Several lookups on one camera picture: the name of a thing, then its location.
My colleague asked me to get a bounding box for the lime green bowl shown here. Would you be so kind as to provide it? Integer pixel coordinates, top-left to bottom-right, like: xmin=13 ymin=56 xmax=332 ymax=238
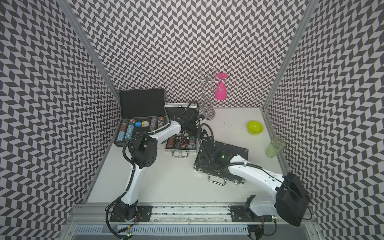
xmin=247 ymin=121 xmax=264 ymax=136

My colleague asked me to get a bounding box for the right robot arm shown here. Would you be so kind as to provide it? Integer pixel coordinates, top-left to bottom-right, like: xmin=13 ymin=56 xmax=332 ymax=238
xmin=205 ymin=148 xmax=311 ymax=227

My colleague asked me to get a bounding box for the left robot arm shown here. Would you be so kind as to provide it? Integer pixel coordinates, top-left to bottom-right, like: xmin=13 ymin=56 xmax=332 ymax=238
xmin=106 ymin=110 xmax=206 ymax=222

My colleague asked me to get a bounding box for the chrome wire glass rack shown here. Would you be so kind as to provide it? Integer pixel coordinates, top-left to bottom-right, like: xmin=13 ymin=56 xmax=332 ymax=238
xmin=190 ymin=68 xmax=215 ymax=122

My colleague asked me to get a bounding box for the large black poker case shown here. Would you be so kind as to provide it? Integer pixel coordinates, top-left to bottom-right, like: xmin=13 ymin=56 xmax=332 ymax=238
xmin=114 ymin=89 xmax=168 ymax=147

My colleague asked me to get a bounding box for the black carbon poker case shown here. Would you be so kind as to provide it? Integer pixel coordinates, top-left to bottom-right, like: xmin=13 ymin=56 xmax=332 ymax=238
xmin=194 ymin=139 xmax=249 ymax=186

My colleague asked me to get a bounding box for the green translucent cup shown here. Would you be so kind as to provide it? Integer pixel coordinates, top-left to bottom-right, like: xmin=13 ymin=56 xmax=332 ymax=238
xmin=265 ymin=137 xmax=287 ymax=158

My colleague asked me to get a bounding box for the small silver poker case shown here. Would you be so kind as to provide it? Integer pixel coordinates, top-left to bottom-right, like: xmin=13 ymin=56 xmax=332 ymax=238
xmin=165 ymin=103 xmax=197 ymax=159

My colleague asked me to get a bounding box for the pink wine glass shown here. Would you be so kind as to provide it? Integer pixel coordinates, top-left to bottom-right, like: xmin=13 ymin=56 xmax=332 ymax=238
xmin=215 ymin=73 xmax=229 ymax=101

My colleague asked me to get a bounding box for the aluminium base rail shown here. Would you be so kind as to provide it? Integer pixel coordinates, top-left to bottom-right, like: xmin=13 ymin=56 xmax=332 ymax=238
xmin=67 ymin=202 xmax=316 ymax=225

